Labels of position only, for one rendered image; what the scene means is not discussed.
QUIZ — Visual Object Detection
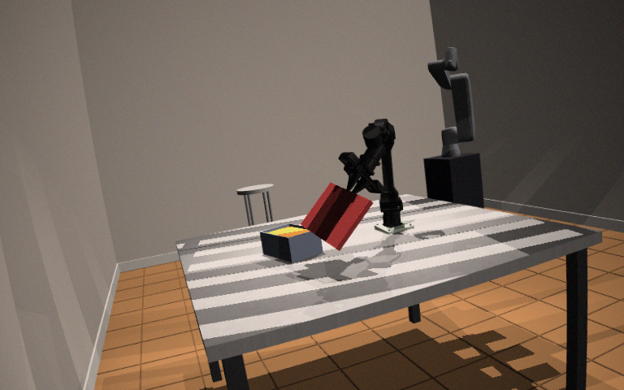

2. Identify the red rectangular lid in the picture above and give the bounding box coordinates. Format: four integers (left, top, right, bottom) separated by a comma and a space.
301, 183, 373, 251

